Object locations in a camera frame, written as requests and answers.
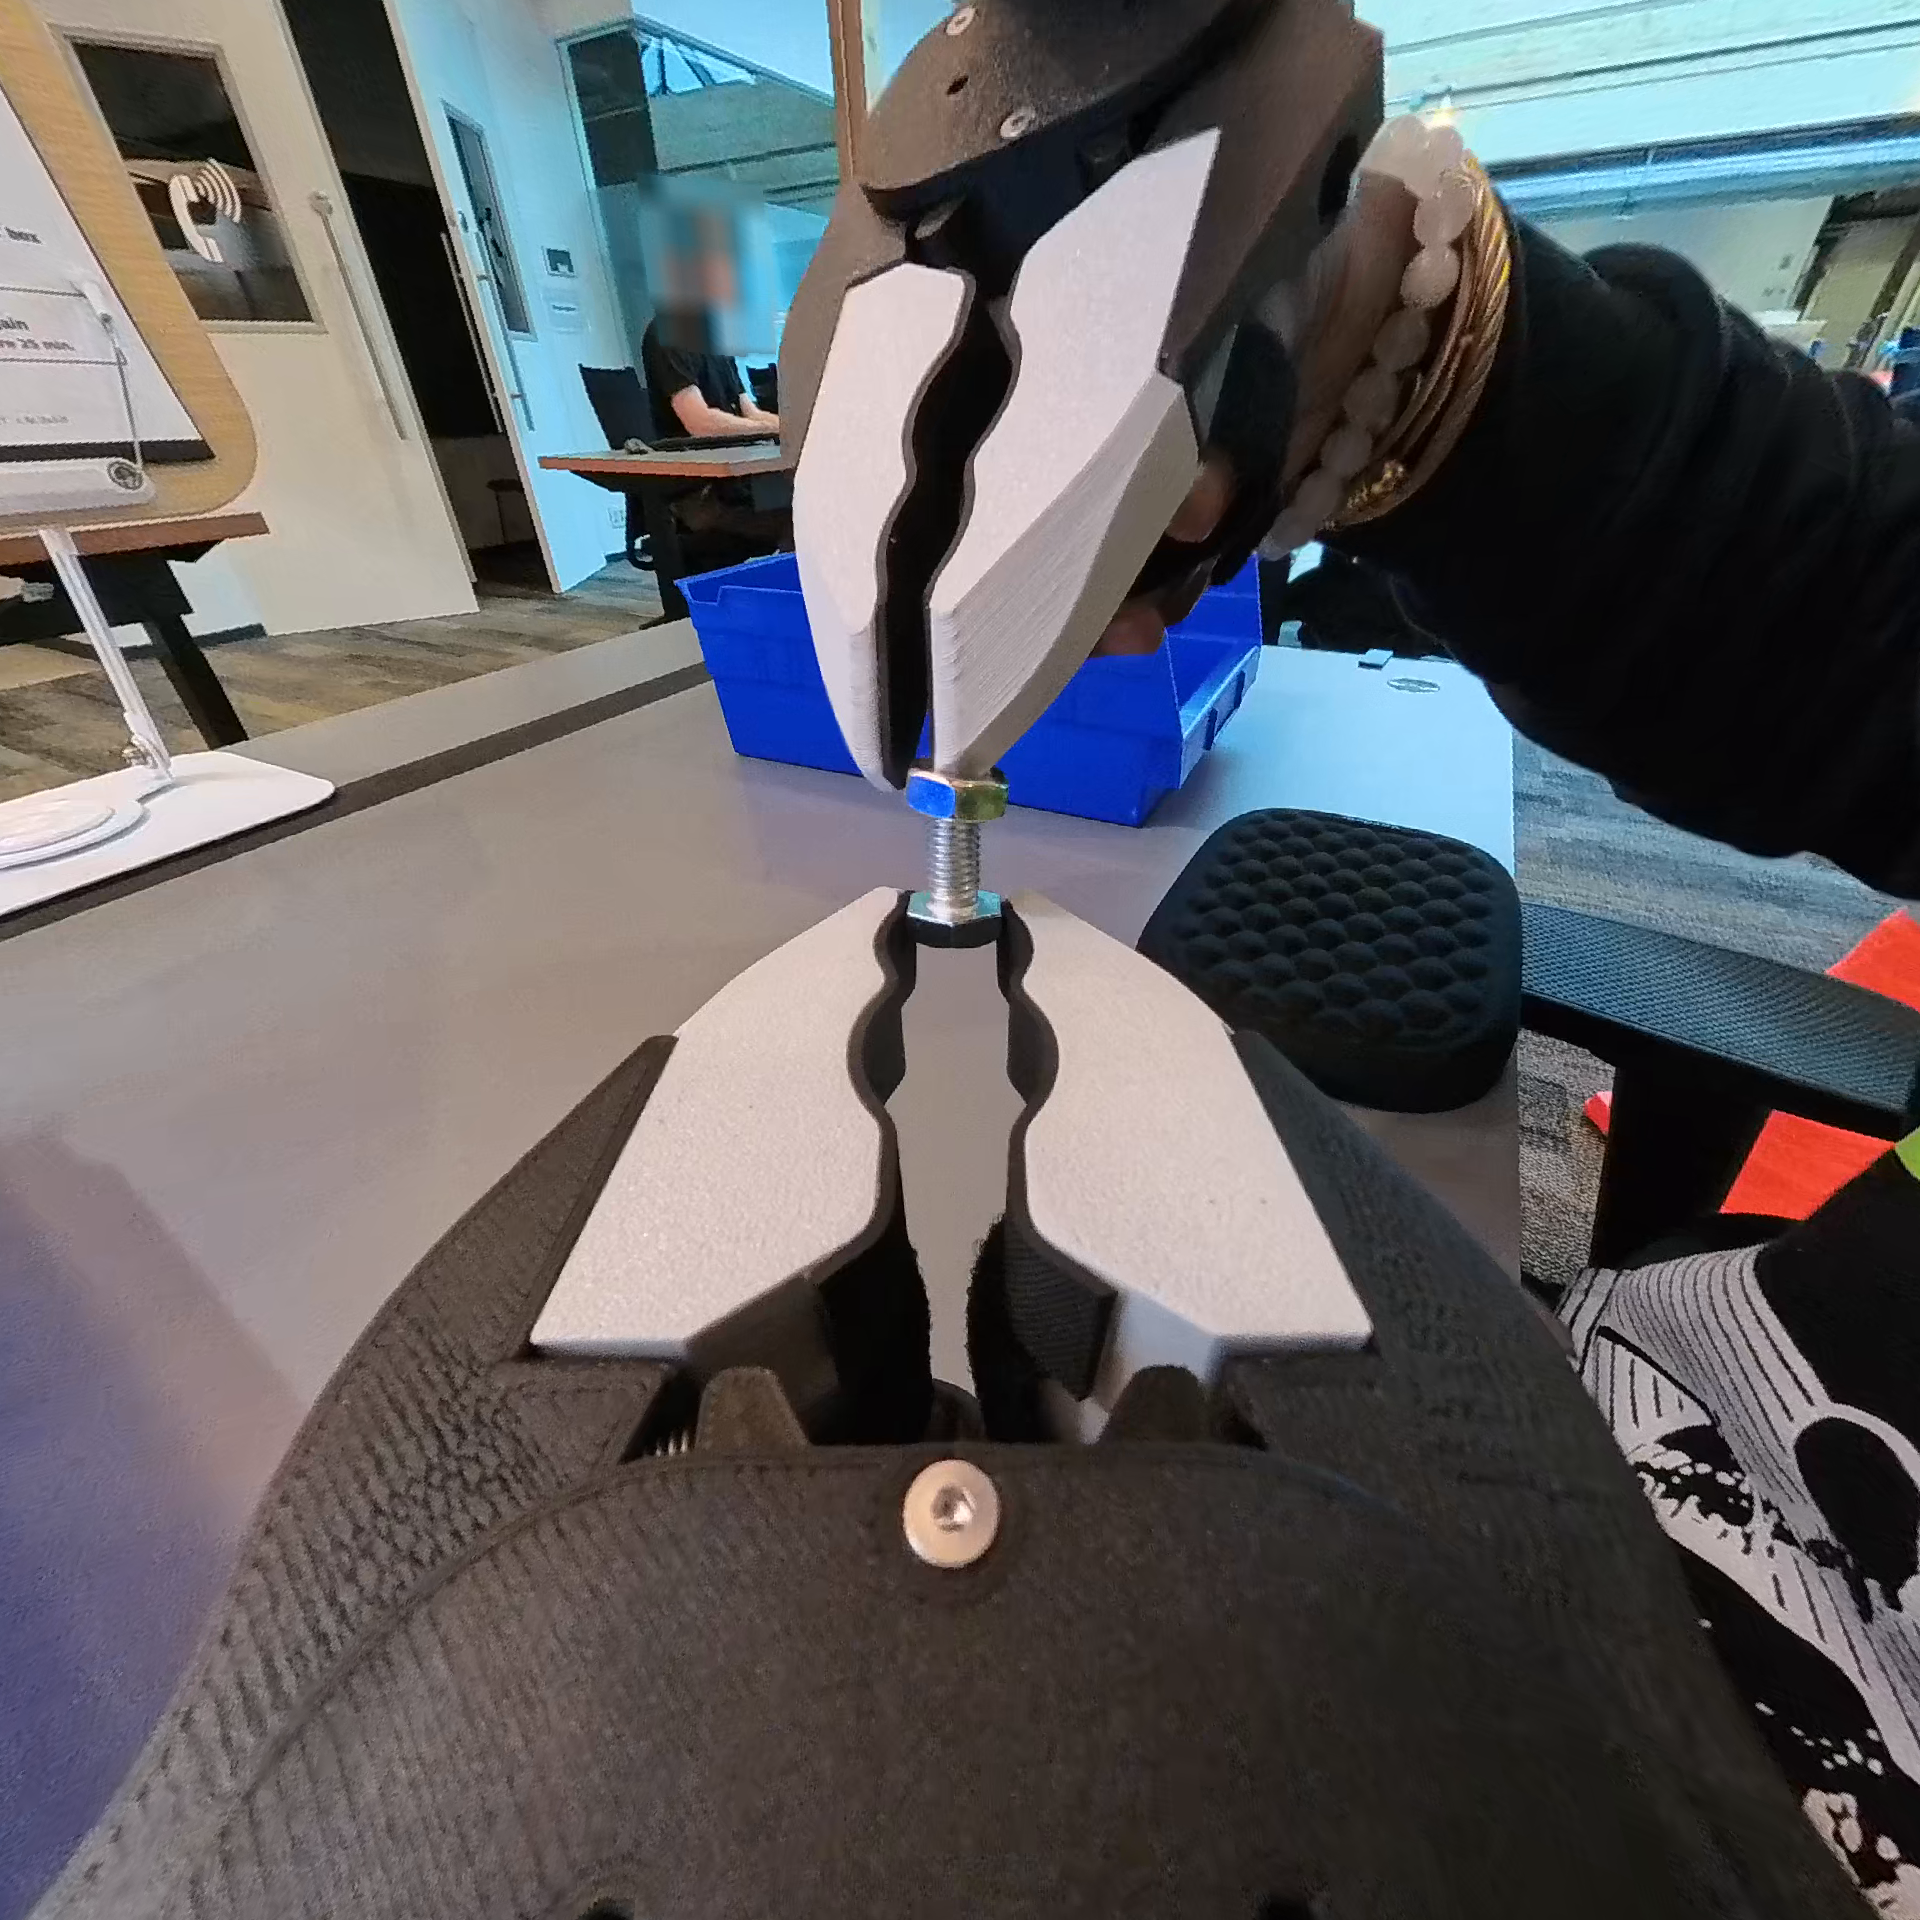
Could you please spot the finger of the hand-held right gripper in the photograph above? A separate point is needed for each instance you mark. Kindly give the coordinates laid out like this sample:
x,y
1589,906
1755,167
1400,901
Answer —
x,y
856,510
1081,452

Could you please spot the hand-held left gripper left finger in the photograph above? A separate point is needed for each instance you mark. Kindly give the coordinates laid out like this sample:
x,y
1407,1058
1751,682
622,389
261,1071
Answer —
x,y
736,1171

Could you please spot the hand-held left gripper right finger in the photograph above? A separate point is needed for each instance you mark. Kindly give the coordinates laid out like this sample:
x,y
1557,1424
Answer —
x,y
1171,1171

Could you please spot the silver hex nut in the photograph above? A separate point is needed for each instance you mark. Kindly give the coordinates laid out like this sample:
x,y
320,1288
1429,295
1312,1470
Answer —
x,y
957,798

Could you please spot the silver hex bolt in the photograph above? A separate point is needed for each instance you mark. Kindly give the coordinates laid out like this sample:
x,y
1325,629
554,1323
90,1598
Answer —
x,y
957,877

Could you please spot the person's right forearm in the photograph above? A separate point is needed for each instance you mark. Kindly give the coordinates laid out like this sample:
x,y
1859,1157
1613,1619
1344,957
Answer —
x,y
1680,541

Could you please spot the wooden office desk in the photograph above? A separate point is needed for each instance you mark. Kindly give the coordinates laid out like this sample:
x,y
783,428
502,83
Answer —
x,y
675,468

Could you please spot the black office chair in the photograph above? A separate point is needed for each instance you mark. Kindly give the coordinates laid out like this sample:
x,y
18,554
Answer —
x,y
615,406

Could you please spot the black round cushion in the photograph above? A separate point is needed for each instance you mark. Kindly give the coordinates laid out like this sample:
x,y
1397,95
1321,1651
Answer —
x,y
1336,957

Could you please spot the blue plastic bin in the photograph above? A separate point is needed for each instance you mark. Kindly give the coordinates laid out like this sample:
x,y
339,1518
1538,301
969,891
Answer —
x,y
1155,736

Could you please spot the small red object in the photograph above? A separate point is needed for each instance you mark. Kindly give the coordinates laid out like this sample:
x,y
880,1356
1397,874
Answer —
x,y
1815,1142

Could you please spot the white sign stand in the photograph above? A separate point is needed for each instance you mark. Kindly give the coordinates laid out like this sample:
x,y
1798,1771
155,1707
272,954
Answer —
x,y
182,806

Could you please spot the black printed shirt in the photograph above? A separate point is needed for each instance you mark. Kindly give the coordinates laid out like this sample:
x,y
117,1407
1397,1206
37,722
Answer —
x,y
1771,1500

